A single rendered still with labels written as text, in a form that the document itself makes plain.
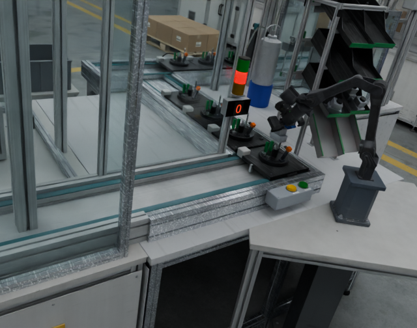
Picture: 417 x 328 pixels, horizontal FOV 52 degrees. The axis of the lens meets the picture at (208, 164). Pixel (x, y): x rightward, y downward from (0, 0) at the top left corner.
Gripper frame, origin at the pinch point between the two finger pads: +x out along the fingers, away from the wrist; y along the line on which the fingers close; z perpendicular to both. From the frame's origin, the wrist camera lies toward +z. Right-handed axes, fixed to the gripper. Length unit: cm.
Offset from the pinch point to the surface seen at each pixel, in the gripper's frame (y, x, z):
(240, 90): 19.7, -7.4, 15.7
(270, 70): -58, 43, 58
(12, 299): 118, 8, -36
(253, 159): 8.8, 14.5, -7.5
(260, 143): -4.9, 21.2, 2.0
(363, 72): -42.9, -21.8, 11.3
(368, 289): -88, 75, -90
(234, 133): 5.6, 23.4, 10.5
